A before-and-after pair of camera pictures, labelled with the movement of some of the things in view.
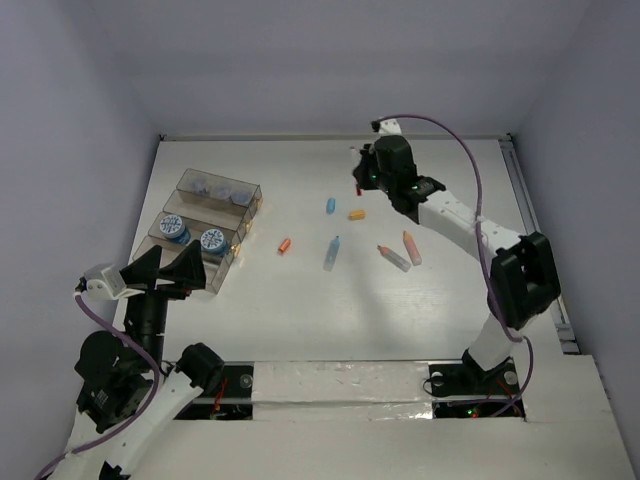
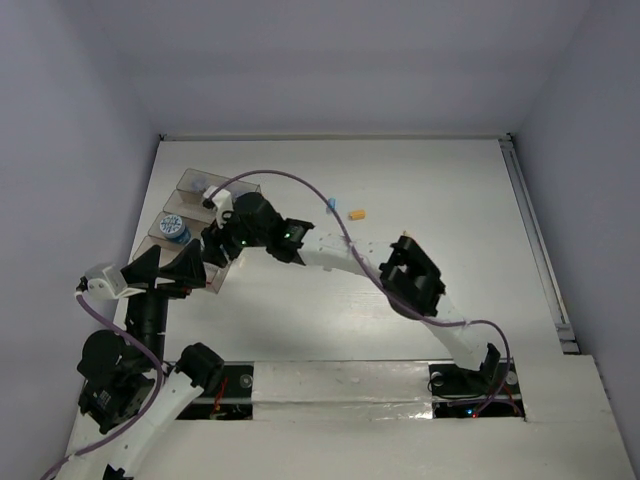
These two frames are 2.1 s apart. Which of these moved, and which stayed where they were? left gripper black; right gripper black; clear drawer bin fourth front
Moved: right gripper black
Stayed: clear drawer bin fourth front; left gripper black
